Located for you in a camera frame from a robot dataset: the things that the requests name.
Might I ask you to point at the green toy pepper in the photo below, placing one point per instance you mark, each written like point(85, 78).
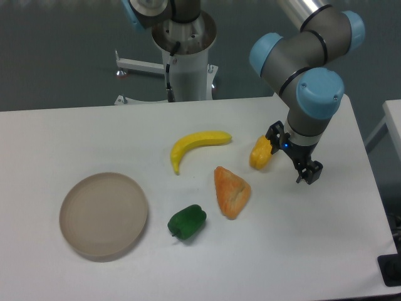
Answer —
point(186, 222)

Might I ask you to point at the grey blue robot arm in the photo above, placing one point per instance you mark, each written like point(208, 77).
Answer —
point(294, 68)

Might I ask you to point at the yellow toy banana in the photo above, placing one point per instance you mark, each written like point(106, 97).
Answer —
point(196, 140)

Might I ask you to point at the black box at table edge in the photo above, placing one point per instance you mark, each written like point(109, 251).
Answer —
point(390, 269)

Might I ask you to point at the orange toy bread wedge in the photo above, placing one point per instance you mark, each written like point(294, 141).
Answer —
point(232, 192)

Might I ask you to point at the white side table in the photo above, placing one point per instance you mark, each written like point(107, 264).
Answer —
point(390, 123)

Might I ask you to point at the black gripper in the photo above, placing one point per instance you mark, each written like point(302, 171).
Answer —
point(298, 148)

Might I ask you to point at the beige round plate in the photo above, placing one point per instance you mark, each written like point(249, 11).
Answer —
point(103, 216)

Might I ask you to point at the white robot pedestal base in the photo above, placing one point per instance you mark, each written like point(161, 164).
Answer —
point(185, 58)

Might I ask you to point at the yellow toy pepper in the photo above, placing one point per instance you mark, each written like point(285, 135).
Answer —
point(261, 153)

